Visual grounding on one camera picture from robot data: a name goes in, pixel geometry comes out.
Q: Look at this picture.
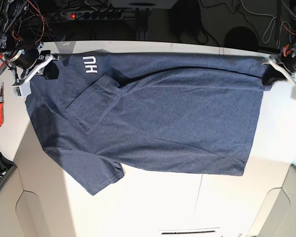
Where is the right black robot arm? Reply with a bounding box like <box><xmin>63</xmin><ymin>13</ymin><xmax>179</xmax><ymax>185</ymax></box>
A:
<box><xmin>0</xmin><ymin>0</ymin><xmax>60</xmax><ymax>85</ymax></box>

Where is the blue grey t-shirt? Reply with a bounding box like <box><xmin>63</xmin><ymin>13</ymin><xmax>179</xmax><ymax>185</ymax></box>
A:
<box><xmin>25</xmin><ymin>51</ymin><xmax>269</xmax><ymax>195</ymax></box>

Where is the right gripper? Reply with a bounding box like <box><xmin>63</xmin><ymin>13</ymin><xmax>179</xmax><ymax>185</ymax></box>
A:
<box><xmin>4</xmin><ymin>49</ymin><xmax>61</xmax><ymax>84</ymax></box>

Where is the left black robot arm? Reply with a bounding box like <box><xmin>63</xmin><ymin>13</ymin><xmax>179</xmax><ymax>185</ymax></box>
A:
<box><xmin>261</xmin><ymin>0</ymin><xmax>296</xmax><ymax>88</ymax></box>

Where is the white power strip red switch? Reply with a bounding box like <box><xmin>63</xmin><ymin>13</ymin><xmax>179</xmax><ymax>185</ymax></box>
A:
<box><xmin>61</xmin><ymin>10</ymin><xmax>124</xmax><ymax>21</ymax></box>

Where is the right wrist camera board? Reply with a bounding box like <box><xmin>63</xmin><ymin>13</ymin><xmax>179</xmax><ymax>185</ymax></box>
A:
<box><xmin>12</xmin><ymin>82</ymin><xmax>31</xmax><ymax>98</ymax></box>

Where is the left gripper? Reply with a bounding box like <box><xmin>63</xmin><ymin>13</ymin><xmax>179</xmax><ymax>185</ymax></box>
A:
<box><xmin>261</xmin><ymin>43</ymin><xmax>296</xmax><ymax>91</ymax></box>

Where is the orange handled screwdriver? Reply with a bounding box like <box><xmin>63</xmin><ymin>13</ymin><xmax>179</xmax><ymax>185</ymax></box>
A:
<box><xmin>0</xmin><ymin>82</ymin><xmax>4</xmax><ymax>127</ymax></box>

